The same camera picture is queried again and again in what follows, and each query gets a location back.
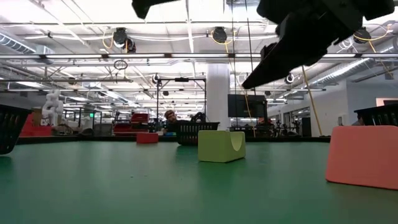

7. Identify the silver ventilation duct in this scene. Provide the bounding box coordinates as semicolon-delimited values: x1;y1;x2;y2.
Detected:
306;39;398;88
0;30;37;54

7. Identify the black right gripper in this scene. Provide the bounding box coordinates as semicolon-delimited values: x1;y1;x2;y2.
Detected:
241;0;396;90

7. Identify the white building pillar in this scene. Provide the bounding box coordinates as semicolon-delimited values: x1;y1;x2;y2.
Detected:
206;63;231;124

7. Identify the thin yellow hanging cable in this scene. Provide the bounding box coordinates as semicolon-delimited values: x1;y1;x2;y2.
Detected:
225;43;256;138

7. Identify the thick yellow hanging cable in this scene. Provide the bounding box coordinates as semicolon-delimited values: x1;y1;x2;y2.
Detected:
300;65;323;136

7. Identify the person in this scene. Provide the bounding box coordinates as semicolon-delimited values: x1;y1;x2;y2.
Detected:
162;109;191;135

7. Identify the black cable coil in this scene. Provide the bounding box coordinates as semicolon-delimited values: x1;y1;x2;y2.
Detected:
113;59;129;71

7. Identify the black hanging cable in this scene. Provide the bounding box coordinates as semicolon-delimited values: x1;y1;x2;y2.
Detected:
244;0;257;138
230;0;238;125

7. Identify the black monitor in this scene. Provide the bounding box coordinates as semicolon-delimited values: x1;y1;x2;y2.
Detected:
227;94;268;119

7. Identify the large pink foam block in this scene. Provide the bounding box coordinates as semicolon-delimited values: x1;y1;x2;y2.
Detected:
325;124;398;191

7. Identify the green foam arch block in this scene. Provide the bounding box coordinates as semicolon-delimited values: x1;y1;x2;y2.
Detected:
197;129;247;164

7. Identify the black metal frame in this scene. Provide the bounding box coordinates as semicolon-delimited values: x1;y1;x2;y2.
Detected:
155;77;207;123

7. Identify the red cabinet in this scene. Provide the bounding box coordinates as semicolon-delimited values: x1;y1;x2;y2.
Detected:
19;113;53;138

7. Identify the red bin shelf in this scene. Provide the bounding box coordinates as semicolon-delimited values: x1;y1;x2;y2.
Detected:
113;113;150;137

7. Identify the red foam block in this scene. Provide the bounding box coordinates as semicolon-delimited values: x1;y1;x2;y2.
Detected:
136;132;160;145

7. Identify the long ceiling light bar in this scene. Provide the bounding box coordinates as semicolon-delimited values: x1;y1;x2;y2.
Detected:
0;53;265;60

